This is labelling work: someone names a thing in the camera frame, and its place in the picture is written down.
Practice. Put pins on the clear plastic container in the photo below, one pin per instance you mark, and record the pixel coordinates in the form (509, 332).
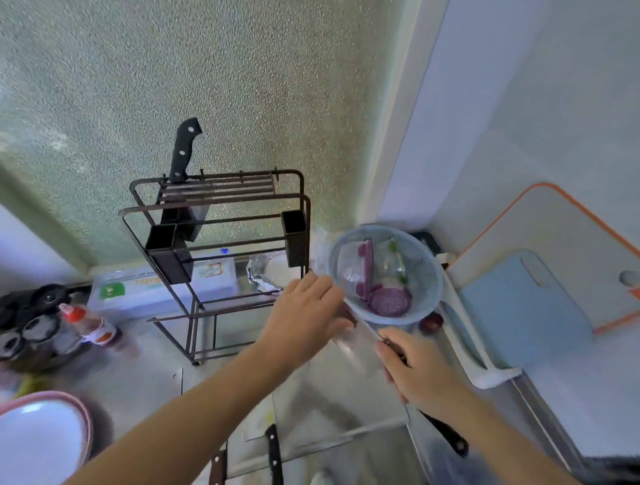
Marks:
(350, 267)

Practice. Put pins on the light blue colander basket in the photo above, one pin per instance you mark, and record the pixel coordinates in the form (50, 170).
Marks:
(425, 280)

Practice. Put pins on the red capped sauce bottle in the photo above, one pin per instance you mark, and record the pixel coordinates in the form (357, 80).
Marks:
(87, 325)

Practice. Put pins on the black metal knife rack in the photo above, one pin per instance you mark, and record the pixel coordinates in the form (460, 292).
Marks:
(195, 300)

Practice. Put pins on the stainless steel cutting board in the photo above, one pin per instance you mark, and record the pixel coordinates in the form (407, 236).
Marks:
(325, 399)

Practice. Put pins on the frosted glass window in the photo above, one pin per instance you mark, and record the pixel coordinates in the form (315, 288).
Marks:
(200, 75)

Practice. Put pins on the blue cutting board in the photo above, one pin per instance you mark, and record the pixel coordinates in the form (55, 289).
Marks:
(525, 310)

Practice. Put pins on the person's right hand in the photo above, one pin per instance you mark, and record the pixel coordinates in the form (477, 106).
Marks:
(430, 379)

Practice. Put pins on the white cling film box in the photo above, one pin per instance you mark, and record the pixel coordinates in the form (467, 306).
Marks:
(135, 292)

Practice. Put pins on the person's left fingers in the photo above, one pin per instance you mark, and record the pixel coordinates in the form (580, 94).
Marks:
(315, 290)

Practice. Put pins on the black spice jar set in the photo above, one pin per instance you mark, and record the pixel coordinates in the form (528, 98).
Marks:
(30, 320)

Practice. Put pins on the purple container lid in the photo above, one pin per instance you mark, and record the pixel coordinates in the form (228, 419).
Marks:
(367, 267)

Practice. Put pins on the crumpled foil bowl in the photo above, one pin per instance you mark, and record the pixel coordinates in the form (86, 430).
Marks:
(260, 275)

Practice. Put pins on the person's right thumb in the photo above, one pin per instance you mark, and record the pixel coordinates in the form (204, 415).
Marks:
(390, 367)

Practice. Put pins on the person's left hand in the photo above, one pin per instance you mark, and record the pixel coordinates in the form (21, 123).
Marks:
(300, 325)

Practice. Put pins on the person's right forearm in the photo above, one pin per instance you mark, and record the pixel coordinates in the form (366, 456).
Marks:
(500, 444)

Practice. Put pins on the pink rimmed white plate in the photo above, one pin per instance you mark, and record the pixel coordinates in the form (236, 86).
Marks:
(35, 439)

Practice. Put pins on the person's left forearm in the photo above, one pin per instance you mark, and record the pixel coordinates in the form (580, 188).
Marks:
(190, 424)

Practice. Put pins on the small dark red round object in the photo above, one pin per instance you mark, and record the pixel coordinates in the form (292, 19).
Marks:
(431, 323)

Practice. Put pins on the white orange-rimmed cutting board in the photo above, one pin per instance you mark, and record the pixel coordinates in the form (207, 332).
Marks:
(555, 225)

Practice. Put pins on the purple round strainer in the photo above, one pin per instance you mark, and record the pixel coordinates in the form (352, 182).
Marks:
(390, 302)

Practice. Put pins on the black object behind basket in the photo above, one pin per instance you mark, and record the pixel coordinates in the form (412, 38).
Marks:
(427, 241)

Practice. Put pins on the white cutting board stand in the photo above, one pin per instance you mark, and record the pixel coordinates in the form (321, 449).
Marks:
(475, 364)

